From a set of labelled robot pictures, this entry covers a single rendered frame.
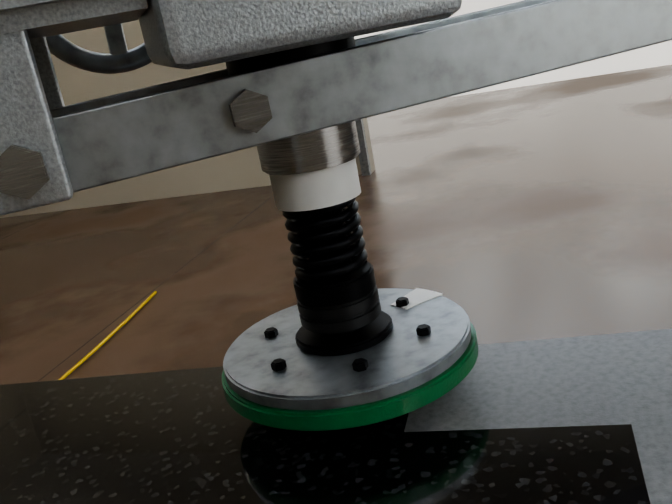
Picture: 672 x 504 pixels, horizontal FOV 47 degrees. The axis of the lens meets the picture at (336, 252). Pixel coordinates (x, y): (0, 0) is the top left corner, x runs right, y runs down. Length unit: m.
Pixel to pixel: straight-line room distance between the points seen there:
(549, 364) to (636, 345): 0.08
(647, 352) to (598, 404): 0.09
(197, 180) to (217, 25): 5.61
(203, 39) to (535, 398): 0.37
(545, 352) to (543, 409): 0.10
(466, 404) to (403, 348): 0.07
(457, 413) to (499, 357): 0.10
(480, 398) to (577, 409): 0.08
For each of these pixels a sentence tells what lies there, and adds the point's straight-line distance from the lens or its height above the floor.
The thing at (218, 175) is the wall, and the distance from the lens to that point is 6.00.
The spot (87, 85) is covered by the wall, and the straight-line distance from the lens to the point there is 6.37.
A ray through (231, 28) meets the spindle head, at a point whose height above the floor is 1.14.
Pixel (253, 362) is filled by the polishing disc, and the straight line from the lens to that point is 0.64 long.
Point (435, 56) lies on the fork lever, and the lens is 0.58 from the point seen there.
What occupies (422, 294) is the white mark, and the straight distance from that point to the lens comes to 0.71.
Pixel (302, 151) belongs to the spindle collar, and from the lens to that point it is 0.57.
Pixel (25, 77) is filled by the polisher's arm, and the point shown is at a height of 1.14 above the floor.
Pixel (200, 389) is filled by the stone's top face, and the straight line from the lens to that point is 0.76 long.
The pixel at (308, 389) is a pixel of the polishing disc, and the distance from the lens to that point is 0.58.
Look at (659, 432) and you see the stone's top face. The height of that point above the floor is 0.82.
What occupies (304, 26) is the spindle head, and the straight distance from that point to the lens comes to 0.49.
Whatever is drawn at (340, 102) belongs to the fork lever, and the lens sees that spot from 0.55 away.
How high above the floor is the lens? 1.14
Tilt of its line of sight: 17 degrees down
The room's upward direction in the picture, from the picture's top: 11 degrees counter-clockwise
